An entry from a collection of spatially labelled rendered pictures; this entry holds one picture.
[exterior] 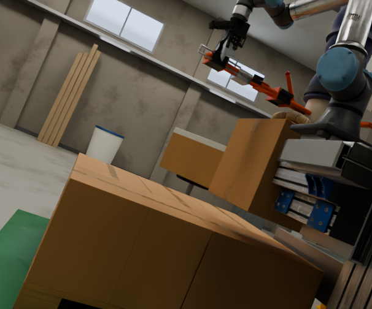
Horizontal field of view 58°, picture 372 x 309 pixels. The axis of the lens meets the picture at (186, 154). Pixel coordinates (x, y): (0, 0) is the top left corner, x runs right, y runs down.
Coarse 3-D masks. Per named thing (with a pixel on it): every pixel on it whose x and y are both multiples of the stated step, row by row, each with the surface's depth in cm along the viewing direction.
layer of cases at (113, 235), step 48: (96, 192) 121; (144, 192) 161; (48, 240) 118; (96, 240) 123; (144, 240) 128; (192, 240) 133; (240, 240) 140; (96, 288) 125; (144, 288) 130; (192, 288) 135; (240, 288) 141; (288, 288) 148
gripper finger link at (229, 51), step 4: (224, 44) 137; (232, 44) 138; (224, 48) 135; (228, 48) 137; (232, 48) 138; (224, 52) 135; (228, 52) 136; (232, 52) 137; (220, 56) 136; (224, 56) 135
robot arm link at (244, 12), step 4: (236, 8) 139; (240, 8) 138; (244, 8) 138; (248, 8) 138; (236, 12) 138; (240, 12) 138; (244, 12) 138; (248, 12) 138; (244, 16) 138; (248, 16) 139; (248, 20) 141
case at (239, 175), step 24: (240, 120) 166; (264, 120) 146; (288, 120) 132; (240, 144) 157; (264, 144) 138; (240, 168) 148; (264, 168) 132; (216, 192) 159; (240, 192) 140; (264, 192) 132; (264, 216) 133; (288, 216) 137
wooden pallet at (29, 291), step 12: (36, 252) 147; (24, 288) 118; (36, 288) 119; (48, 288) 120; (24, 300) 118; (36, 300) 119; (48, 300) 120; (60, 300) 121; (72, 300) 123; (84, 300) 124
